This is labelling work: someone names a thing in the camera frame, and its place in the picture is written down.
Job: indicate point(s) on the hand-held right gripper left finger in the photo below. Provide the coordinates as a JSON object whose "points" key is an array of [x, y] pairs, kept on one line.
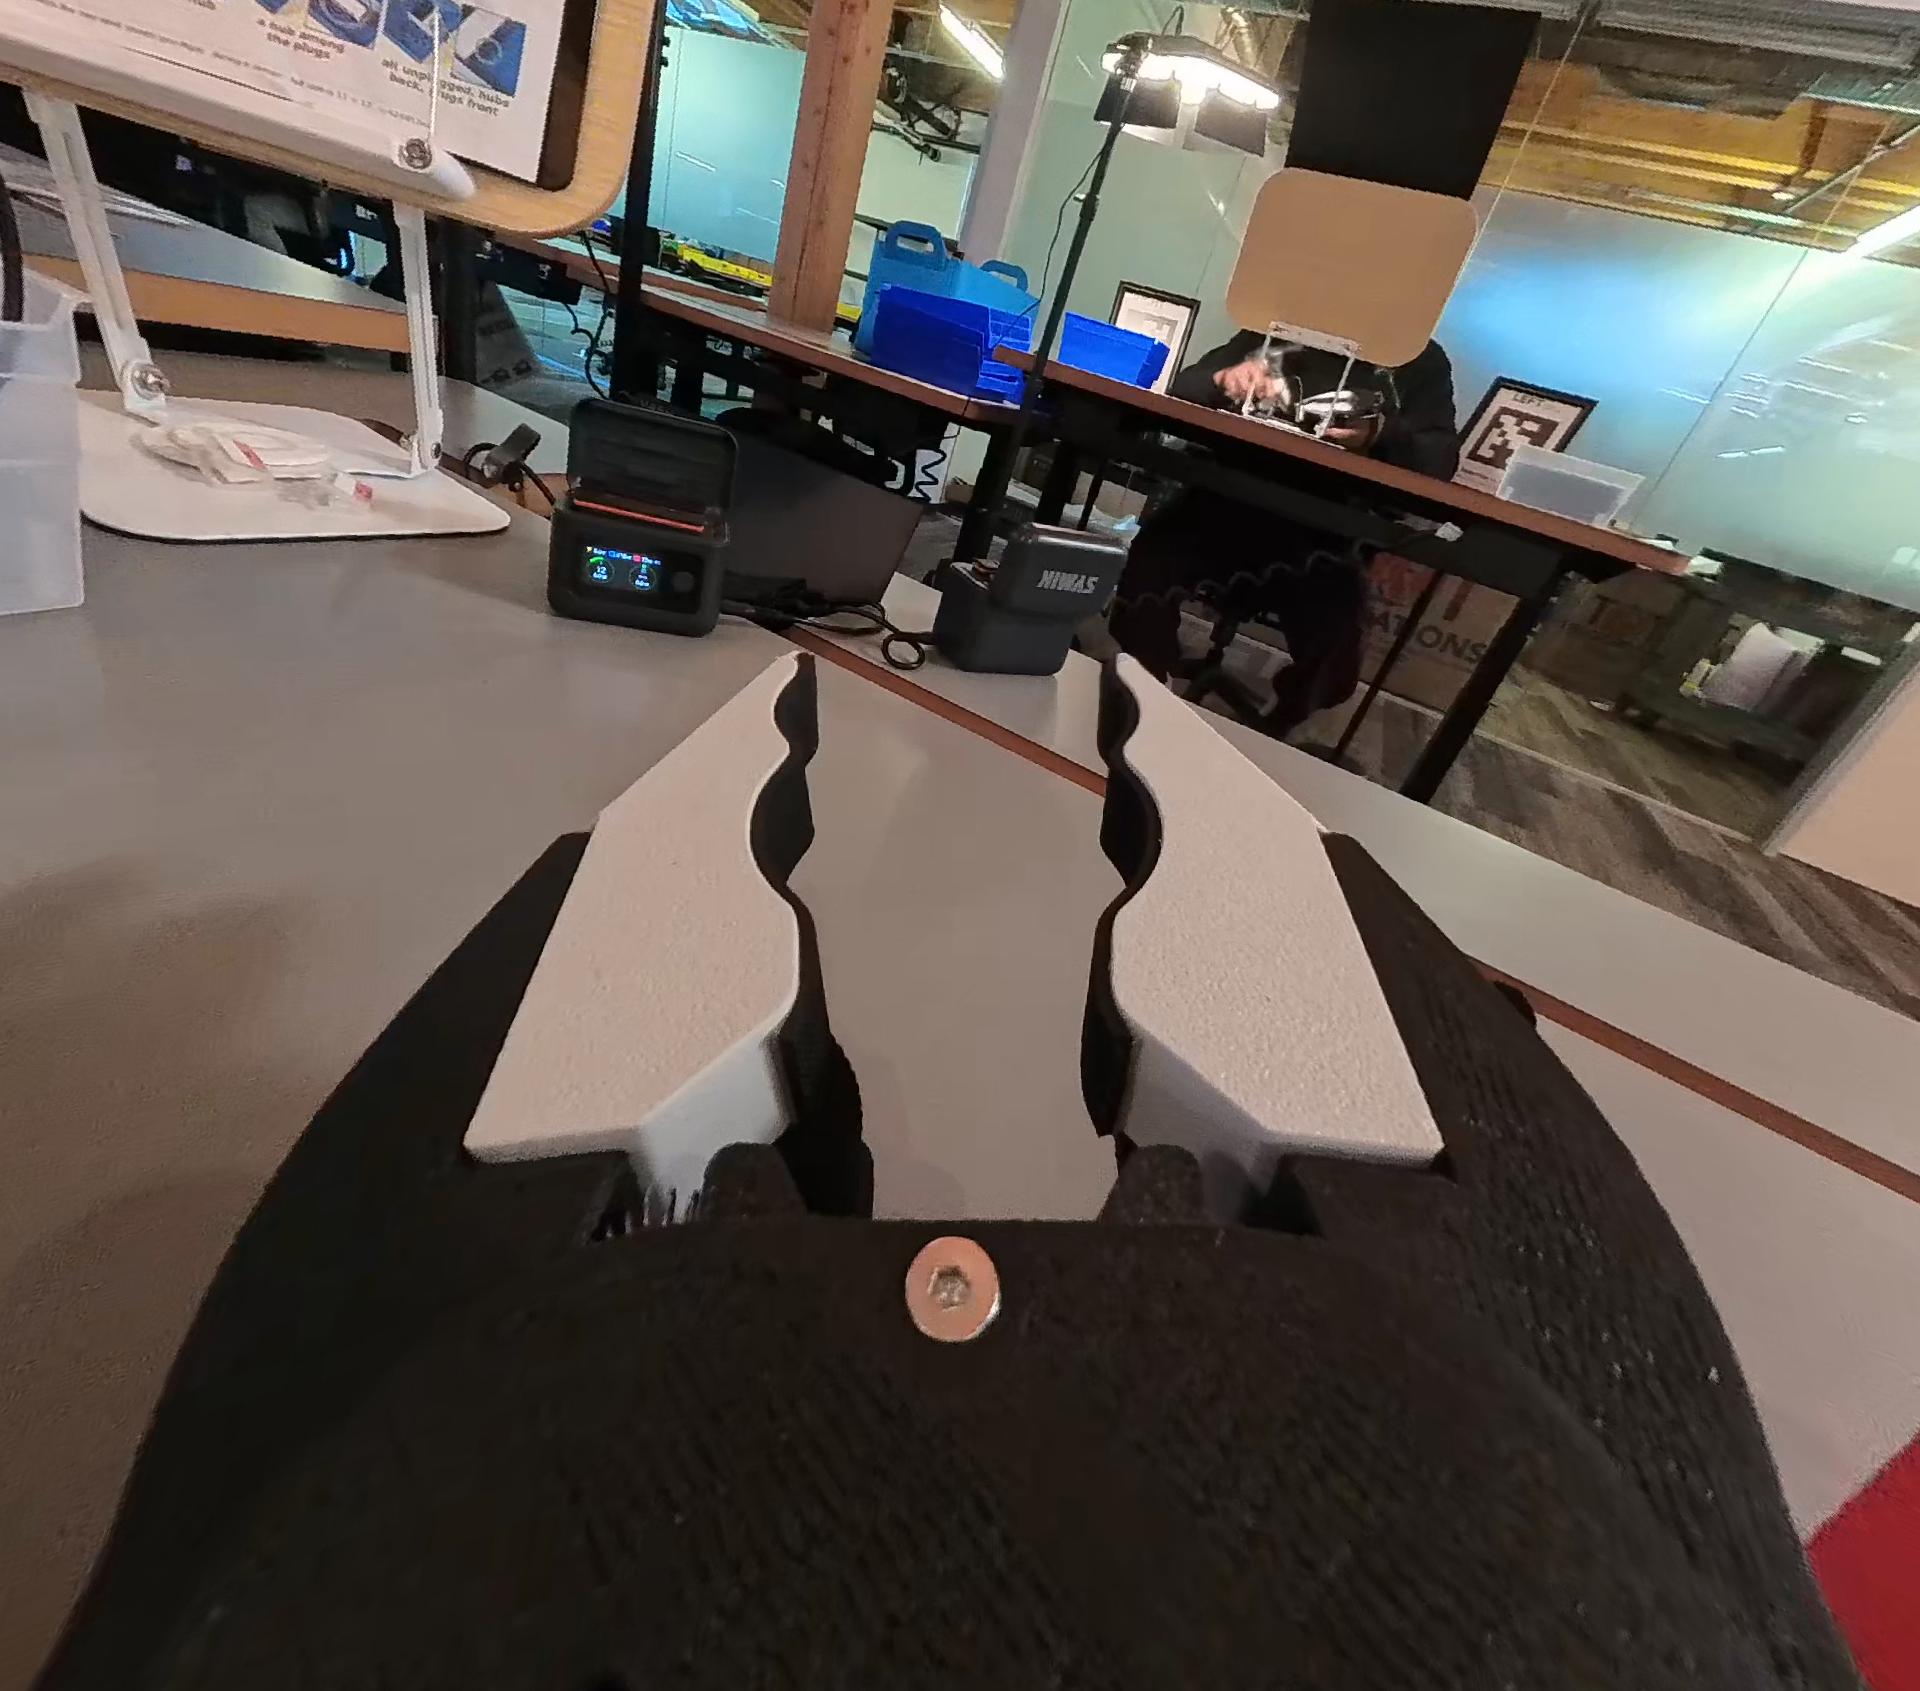
{"points": [[661, 942]]}

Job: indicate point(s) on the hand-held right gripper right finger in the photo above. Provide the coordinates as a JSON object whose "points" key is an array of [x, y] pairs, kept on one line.
{"points": [[1261, 972]]}

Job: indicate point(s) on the black charging case with screen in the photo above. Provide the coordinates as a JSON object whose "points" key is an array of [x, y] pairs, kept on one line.
{"points": [[638, 566]]}

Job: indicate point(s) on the cardboard box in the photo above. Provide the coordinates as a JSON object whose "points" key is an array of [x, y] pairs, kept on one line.
{"points": [[1440, 642]]}

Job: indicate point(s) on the grey battery charger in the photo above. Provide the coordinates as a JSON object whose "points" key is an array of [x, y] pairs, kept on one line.
{"points": [[1035, 612]]}

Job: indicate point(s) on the wooden desk with black legs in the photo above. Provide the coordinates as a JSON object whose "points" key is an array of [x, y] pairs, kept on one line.
{"points": [[781, 334], [1351, 468]]}

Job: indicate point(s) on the clear plastic box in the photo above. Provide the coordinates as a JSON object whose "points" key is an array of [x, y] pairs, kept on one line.
{"points": [[1568, 484]]}

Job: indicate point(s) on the metal utility cart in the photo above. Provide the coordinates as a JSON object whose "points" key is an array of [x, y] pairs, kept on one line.
{"points": [[1754, 656]]}

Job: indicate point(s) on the framed printed tag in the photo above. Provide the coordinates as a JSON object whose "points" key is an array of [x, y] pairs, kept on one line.
{"points": [[1531, 424], [1152, 334]]}

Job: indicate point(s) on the blue plastic bin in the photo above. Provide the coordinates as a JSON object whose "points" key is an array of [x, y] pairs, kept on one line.
{"points": [[1119, 352]]}

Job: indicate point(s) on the small clear plastic bags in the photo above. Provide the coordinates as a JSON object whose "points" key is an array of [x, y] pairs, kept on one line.
{"points": [[240, 454]]}

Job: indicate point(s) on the stack of blue plastic bins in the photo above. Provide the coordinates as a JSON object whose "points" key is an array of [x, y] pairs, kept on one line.
{"points": [[939, 318]]}

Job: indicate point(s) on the clear plastic container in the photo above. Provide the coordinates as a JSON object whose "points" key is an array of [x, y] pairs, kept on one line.
{"points": [[38, 460]]}

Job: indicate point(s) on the red box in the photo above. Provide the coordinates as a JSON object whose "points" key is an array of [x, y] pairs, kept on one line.
{"points": [[1875, 1586]]}

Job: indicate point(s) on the studio light on stand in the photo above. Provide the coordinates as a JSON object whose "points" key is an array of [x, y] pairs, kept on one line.
{"points": [[1185, 78]]}

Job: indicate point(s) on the black wall panel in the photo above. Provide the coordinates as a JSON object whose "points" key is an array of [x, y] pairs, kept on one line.
{"points": [[1410, 94]]}

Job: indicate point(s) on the wooden post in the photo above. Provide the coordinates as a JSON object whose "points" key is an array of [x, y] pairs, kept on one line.
{"points": [[854, 41]]}

